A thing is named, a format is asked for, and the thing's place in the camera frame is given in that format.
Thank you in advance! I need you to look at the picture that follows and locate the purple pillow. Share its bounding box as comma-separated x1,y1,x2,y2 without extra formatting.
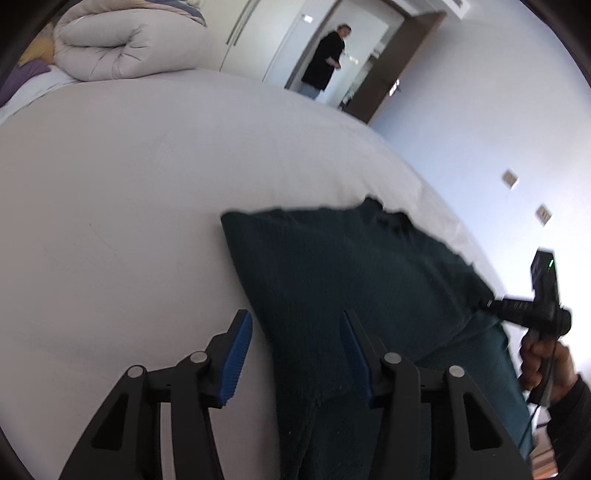
0,60,52,108

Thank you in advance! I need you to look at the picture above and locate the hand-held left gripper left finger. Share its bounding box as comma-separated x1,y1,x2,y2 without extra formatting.
58,309,254,480

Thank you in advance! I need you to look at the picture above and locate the person's right forearm dark sleeve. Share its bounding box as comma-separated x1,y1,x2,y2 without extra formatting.
546,373,591,477

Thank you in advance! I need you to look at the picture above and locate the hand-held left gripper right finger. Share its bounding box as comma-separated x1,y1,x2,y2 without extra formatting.
341,309,533,480

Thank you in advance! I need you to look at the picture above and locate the yellow pillow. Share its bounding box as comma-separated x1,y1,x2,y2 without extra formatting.
18,34,57,66

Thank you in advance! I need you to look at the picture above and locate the white wardrobe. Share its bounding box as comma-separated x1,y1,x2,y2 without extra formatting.
216,0,343,89

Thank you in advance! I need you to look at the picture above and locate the person's right hand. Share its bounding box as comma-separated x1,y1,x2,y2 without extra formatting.
517,329,580,394

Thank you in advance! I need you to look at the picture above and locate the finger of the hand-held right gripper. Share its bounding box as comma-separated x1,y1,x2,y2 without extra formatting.
478,298,506,320

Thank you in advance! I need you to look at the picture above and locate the brown wooden door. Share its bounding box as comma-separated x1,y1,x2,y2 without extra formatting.
344,11,448,125

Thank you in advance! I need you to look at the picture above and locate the bed with white sheet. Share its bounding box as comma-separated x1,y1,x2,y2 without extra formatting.
0,68,509,480

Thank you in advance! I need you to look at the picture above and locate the dark teal garment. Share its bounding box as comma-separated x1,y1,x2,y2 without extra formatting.
220,196,537,480

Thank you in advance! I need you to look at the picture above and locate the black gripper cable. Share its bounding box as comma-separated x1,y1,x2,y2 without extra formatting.
519,404,542,460

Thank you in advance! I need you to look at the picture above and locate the folded beige duvet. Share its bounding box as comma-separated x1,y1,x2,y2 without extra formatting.
52,0,223,83

